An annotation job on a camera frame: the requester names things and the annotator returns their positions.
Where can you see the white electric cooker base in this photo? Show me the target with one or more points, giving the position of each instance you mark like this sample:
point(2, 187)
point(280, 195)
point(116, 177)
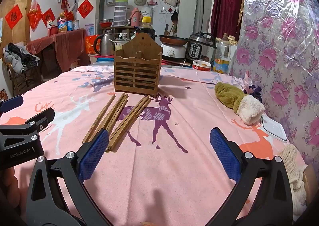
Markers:
point(174, 52)

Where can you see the wooden chopstick holder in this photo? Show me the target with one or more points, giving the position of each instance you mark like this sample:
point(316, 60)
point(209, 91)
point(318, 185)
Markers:
point(135, 76)

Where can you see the wooden side table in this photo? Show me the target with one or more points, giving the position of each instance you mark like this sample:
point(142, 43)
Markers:
point(124, 27)

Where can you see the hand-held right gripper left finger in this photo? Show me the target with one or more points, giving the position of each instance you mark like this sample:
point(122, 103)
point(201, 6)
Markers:
point(96, 153)

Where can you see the steel electric kettle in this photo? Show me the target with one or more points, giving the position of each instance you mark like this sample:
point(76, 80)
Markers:
point(106, 45)

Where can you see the red basin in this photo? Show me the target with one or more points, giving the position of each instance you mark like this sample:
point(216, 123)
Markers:
point(106, 24)

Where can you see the white refrigerator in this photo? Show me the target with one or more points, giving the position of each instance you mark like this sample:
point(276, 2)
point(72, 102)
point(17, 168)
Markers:
point(96, 4)

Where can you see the wooden chair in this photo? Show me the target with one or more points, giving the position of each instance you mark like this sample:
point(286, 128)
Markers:
point(17, 77)

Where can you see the red and white bowl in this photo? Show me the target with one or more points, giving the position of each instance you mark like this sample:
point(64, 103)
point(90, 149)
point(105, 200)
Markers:
point(199, 67)

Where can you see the red cloth covered table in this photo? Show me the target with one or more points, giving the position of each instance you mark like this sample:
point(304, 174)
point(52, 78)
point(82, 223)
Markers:
point(67, 46)

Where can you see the small red diamond paper decoration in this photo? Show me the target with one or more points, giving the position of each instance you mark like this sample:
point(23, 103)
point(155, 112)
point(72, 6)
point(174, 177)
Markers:
point(47, 15)

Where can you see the bunch of wooden chopsticks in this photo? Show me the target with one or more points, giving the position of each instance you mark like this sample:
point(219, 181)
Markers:
point(117, 113)

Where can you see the white figurine bottle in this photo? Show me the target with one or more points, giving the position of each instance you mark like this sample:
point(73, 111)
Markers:
point(49, 23)

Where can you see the green and white plush toy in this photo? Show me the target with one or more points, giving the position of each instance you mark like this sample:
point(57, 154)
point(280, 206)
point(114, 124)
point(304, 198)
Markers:
point(231, 96)

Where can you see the clear plastic oil bottle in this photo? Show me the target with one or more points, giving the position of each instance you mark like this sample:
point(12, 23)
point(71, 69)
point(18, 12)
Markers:
point(221, 58)

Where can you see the pink thermos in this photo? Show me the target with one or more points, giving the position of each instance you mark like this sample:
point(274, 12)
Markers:
point(135, 17)

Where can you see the brown wooden door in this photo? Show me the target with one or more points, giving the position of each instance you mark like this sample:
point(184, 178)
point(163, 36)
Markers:
point(23, 36)

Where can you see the brown frying pan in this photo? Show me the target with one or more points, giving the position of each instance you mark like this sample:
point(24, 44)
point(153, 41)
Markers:
point(173, 40)

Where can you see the floral foil wall covering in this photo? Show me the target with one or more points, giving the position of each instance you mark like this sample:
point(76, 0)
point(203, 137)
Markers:
point(279, 28)

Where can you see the pale yellow pot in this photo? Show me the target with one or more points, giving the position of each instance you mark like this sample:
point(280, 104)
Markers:
point(118, 46)

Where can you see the pink deer print bedsheet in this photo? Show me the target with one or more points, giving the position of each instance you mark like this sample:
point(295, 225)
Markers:
point(174, 178)

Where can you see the dark sauce bottle yellow cap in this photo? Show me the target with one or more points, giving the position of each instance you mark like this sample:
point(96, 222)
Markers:
point(147, 31)

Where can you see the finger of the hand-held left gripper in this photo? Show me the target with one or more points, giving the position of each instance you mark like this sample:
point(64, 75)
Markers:
point(37, 121)
point(11, 103)

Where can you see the silver black pressure cooker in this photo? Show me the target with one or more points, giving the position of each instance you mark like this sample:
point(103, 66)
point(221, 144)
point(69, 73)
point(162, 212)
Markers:
point(198, 48)

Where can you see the white plastic lid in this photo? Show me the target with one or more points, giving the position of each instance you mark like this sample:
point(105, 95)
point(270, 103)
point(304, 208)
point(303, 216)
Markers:
point(273, 128)

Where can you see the white tote bag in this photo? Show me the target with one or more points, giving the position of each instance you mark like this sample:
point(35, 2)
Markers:
point(147, 12)

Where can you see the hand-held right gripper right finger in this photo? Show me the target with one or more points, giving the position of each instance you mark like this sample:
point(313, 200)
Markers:
point(223, 153)

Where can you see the red gift box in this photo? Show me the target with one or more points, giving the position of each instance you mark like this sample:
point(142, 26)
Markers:
point(90, 45)

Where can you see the cream knitted cloth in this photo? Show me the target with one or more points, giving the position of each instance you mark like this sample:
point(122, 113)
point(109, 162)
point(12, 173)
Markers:
point(291, 166)

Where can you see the yellow cooking oil bottle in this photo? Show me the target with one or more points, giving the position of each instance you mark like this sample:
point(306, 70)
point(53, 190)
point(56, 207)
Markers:
point(62, 25)

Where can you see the red plastic bag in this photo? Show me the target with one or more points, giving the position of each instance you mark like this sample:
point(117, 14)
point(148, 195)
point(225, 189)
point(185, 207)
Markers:
point(34, 15)

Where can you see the red hanging ornament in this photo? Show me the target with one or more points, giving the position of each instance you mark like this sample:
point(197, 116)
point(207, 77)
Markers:
point(64, 4)

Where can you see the stacked grey container green lid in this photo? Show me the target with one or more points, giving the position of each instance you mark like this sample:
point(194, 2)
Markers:
point(121, 12)

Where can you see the pile of dark clothes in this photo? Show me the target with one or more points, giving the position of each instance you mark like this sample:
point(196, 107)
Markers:
point(17, 56)

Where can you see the dark purple patterned cloth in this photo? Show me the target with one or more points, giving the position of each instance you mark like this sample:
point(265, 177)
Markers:
point(253, 90)

